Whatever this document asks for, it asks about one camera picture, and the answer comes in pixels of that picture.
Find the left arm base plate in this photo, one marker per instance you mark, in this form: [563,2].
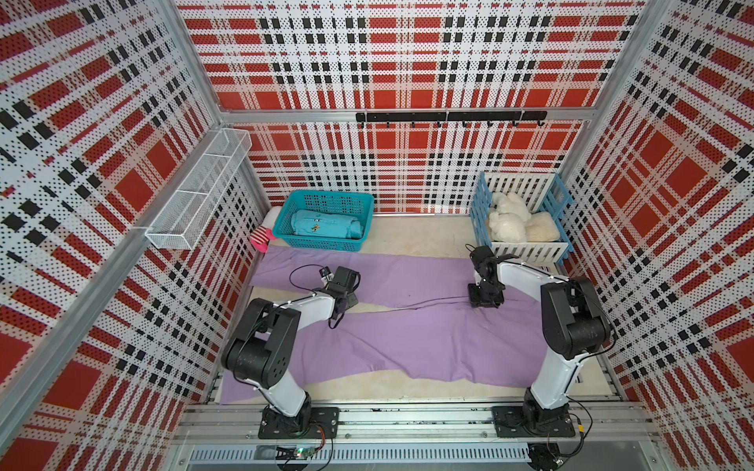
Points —
[311,423]

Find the white wire wall basket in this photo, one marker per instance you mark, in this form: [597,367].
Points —
[182,221]

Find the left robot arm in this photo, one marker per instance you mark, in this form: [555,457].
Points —
[259,351]

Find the cream fluffy cushion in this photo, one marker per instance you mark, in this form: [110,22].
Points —
[541,228]

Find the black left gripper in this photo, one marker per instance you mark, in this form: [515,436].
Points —
[352,299]

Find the green circuit board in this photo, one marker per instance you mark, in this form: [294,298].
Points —
[295,453]

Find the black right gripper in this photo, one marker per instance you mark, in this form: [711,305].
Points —
[476,300]

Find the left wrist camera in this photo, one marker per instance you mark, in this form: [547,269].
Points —
[325,274]

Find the teal plastic basket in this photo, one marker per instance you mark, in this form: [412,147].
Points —
[356,204]

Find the folded teal garment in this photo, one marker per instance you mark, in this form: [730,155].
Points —
[306,223]

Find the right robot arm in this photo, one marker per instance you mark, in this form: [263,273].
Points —
[574,326]

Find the white fluffy plush toy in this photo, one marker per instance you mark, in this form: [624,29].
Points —
[506,219]

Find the black hook rail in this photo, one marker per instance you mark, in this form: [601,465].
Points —
[515,117]

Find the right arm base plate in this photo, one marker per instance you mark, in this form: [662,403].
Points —
[529,421]

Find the purple long pants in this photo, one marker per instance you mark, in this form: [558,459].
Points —
[428,330]

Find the blue white slatted crate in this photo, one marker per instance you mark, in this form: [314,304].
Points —
[541,193]

